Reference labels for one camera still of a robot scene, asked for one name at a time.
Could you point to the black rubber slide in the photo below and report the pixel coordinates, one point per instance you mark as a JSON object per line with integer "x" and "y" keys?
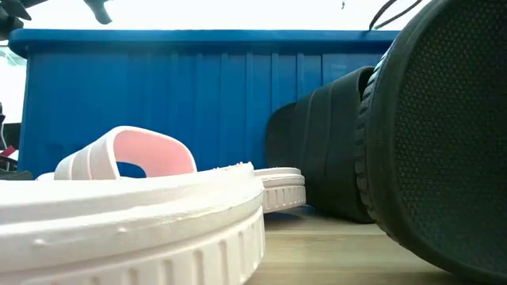
{"x": 443, "y": 138}

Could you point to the black mesh sneaker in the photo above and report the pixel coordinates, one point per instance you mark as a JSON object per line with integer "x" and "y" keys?
{"x": 325, "y": 150}

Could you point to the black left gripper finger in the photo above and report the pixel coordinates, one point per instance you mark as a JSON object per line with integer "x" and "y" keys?
{"x": 100, "y": 12}

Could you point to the pink rubber slide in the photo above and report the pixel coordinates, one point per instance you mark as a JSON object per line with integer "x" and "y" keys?
{"x": 119, "y": 221}
{"x": 283, "y": 194}

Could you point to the black metal table frame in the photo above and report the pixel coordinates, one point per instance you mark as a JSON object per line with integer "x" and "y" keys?
{"x": 16, "y": 175}

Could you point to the blue plastic bin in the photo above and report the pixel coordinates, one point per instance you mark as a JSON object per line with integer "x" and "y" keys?
{"x": 178, "y": 99}

